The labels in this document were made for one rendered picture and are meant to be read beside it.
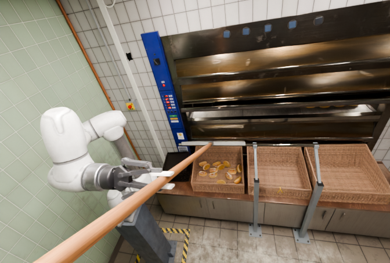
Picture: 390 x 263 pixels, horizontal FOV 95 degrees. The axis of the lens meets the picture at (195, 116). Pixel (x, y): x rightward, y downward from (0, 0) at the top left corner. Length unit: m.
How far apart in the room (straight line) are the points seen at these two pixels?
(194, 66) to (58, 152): 1.32
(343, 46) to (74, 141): 1.81
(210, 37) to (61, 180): 1.37
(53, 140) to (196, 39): 1.29
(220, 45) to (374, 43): 1.11
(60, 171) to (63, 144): 0.09
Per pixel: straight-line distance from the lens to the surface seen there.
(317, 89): 1.90
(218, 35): 1.62
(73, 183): 0.72
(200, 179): 2.21
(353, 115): 2.21
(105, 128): 1.23
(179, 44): 1.69
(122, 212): 0.41
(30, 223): 1.91
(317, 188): 1.83
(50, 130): 0.68
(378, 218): 2.45
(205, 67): 1.70
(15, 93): 1.75
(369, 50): 1.92
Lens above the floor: 2.35
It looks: 34 degrees down
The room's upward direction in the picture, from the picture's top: 12 degrees counter-clockwise
